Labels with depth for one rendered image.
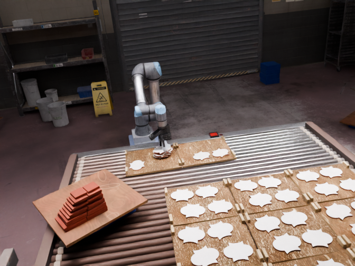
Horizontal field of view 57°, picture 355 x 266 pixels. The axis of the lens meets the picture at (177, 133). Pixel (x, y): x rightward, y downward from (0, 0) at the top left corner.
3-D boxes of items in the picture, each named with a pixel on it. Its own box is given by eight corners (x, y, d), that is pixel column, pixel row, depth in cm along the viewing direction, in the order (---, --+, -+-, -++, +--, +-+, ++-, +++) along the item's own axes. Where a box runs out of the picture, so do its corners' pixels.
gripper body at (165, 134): (171, 140, 246) (170, 125, 240) (160, 142, 243) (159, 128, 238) (168, 136, 252) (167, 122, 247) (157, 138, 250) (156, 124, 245)
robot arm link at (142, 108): (128, 61, 262) (134, 111, 238) (141, 59, 263) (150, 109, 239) (129, 70, 272) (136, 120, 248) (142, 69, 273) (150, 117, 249)
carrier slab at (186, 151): (175, 146, 270) (175, 144, 270) (223, 139, 275) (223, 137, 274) (183, 168, 239) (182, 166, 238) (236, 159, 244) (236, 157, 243)
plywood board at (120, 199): (33, 203, 197) (32, 201, 197) (105, 170, 225) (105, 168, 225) (66, 248, 162) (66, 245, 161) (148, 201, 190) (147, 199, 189)
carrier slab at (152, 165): (125, 153, 266) (125, 152, 265) (175, 146, 270) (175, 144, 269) (125, 177, 235) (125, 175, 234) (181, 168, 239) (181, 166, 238)
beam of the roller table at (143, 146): (74, 159, 278) (72, 153, 275) (306, 127, 296) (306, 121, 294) (72, 164, 270) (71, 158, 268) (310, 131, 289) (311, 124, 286)
